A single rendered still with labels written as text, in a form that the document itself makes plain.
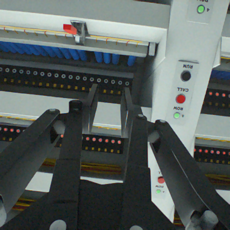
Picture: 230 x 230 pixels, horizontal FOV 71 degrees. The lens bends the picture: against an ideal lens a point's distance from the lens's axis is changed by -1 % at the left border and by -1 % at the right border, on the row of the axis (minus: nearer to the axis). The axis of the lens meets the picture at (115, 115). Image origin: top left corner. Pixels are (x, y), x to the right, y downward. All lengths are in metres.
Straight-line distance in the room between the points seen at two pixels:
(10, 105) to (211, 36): 0.40
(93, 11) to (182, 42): 0.16
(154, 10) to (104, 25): 0.09
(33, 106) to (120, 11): 0.24
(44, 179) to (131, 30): 0.38
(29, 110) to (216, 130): 0.39
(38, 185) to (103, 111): 0.24
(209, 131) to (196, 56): 0.16
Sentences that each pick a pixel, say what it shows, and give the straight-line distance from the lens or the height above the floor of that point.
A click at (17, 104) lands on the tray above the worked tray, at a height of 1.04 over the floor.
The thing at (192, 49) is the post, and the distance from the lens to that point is 0.34.
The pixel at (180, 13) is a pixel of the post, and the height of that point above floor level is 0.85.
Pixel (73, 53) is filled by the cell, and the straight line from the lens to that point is 0.42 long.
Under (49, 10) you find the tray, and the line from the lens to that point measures 0.35.
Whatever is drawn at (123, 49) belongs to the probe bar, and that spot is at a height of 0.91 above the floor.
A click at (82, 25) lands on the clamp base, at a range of 0.33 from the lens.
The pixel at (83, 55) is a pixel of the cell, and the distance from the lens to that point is 0.43.
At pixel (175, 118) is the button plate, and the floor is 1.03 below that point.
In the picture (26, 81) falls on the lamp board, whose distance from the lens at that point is 0.54.
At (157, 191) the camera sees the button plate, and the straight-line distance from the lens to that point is 0.43.
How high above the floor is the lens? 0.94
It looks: 17 degrees up
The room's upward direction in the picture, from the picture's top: 173 degrees counter-clockwise
